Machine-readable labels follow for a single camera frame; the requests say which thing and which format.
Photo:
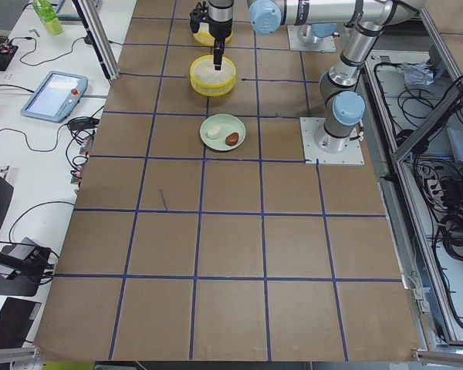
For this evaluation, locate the aluminium frame post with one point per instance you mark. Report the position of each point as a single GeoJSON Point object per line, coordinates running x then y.
{"type": "Point", "coordinates": [99, 40]}

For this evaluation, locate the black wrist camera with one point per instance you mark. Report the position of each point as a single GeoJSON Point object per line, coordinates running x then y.
{"type": "Point", "coordinates": [198, 15]}

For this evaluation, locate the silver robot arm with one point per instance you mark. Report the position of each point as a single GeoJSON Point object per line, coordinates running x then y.
{"type": "Point", "coordinates": [366, 20]}

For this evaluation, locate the yellow steamer basket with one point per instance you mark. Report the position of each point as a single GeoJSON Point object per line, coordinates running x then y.
{"type": "Point", "coordinates": [203, 36]}
{"type": "Point", "coordinates": [208, 81]}

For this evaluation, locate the blue teach pendant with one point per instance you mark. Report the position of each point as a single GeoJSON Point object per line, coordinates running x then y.
{"type": "Point", "coordinates": [56, 97]}

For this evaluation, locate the light green plate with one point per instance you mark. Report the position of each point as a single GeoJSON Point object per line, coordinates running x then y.
{"type": "Point", "coordinates": [228, 124]}

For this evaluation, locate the black camera stand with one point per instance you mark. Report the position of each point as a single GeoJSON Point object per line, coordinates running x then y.
{"type": "Point", "coordinates": [24, 267]}

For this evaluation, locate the white steamed bun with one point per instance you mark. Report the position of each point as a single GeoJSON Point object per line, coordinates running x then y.
{"type": "Point", "coordinates": [213, 133]}

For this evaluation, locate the green plastic bottle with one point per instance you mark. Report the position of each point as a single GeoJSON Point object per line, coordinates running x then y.
{"type": "Point", "coordinates": [47, 16]}

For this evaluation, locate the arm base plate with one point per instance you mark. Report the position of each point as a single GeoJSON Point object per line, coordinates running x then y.
{"type": "Point", "coordinates": [314, 38]}
{"type": "Point", "coordinates": [321, 148]}

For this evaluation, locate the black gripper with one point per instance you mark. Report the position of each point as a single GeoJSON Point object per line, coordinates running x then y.
{"type": "Point", "coordinates": [221, 31]}

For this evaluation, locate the brown bun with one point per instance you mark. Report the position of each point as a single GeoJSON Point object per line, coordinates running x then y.
{"type": "Point", "coordinates": [232, 139]}

